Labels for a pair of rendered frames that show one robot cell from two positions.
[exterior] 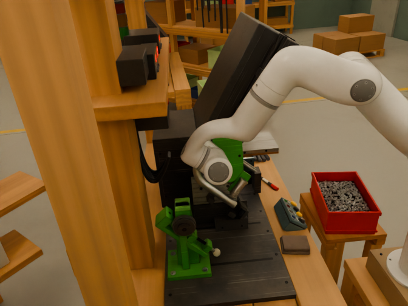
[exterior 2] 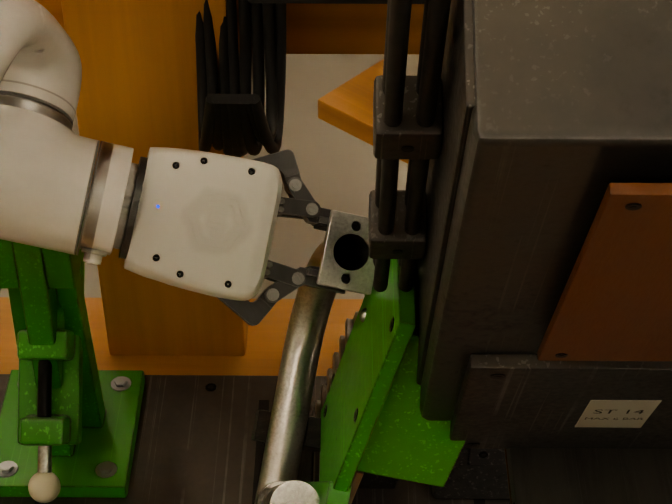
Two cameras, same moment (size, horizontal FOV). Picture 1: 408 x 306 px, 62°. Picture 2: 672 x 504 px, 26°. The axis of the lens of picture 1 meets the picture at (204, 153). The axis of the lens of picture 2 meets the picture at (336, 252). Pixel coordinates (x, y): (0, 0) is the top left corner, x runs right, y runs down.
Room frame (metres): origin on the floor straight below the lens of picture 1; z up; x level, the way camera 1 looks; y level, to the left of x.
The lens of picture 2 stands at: (1.18, -0.85, 1.91)
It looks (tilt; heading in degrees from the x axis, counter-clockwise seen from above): 40 degrees down; 93
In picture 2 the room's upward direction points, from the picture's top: straight up
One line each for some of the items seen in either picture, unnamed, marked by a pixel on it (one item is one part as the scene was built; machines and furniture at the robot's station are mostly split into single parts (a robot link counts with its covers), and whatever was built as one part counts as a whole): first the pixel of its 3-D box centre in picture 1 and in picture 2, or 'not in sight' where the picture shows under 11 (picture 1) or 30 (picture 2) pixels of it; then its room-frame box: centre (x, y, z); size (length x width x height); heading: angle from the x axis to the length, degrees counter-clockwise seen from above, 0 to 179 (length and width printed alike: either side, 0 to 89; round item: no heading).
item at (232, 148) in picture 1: (227, 152); (407, 373); (1.19, -0.09, 1.17); 0.13 x 0.12 x 0.20; 3
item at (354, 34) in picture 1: (348, 37); not in sight; (7.12, -3.09, 0.37); 1.20 x 0.80 x 0.74; 104
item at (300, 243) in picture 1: (294, 244); not in sight; (0.92, -0.31, 0.91); 0.10 x 0.08 x 0.03; 83
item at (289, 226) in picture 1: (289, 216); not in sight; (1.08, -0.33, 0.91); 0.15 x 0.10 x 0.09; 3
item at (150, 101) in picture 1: (133, 67); not in sight; (1.25, 0.23, 1.52); 0.90 x 0.25 x 0.04; 3
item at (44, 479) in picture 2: (212, 249); (44, 463); (0.88, -0.01, 0.96); 0.06 x 0.03 x 0.06; 93
